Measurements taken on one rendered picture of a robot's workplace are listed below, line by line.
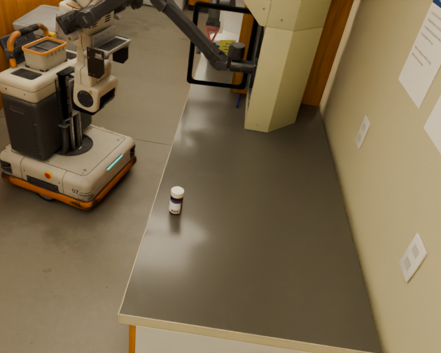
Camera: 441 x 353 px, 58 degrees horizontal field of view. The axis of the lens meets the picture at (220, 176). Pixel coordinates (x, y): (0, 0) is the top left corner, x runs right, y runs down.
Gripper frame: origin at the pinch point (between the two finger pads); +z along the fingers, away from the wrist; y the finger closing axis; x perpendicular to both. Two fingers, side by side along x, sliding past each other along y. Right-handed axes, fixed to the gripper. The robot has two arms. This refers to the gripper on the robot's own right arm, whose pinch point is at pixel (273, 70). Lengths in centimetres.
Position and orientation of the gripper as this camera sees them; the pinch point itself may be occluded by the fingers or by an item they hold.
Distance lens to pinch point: 191.7
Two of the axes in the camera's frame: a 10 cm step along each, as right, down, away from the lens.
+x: -1.1, 7.9, 6.0
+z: 9.9, 1.4, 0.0
